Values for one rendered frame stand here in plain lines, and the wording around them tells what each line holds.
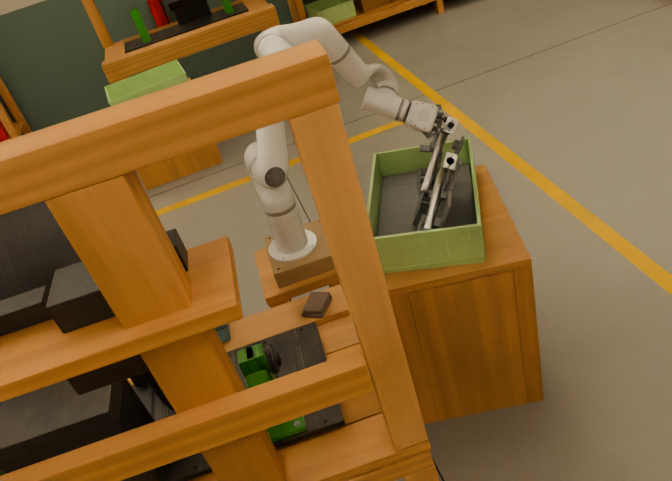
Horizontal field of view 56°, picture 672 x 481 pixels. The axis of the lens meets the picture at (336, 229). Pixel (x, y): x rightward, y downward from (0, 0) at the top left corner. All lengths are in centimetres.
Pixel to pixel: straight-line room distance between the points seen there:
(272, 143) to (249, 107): 105
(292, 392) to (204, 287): 30
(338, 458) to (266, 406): 40
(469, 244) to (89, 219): 144
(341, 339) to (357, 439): 38
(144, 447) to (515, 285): 144
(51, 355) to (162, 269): 29
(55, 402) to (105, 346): 48
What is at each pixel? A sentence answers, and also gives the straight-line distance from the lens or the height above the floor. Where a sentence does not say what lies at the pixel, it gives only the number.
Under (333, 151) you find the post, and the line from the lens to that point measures 114.
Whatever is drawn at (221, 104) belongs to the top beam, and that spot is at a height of 191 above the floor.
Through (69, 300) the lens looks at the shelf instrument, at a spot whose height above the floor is 161.
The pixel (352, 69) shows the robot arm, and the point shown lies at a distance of 217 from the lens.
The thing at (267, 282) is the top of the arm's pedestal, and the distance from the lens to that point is 240.
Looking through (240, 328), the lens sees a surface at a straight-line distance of 218.
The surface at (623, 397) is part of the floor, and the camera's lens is 292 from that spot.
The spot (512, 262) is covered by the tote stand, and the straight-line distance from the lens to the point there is 231.
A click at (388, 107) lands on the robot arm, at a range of 227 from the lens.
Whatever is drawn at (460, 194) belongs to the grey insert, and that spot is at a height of 85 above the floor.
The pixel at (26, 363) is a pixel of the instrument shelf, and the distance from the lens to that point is 139.
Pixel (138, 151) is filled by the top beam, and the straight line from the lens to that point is 111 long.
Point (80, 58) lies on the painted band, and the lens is 725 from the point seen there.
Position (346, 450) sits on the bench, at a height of 88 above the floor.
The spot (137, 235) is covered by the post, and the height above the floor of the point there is 173.
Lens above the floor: 230
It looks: 35 degrees down
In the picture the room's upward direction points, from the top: 17 degrees counter-clockwise
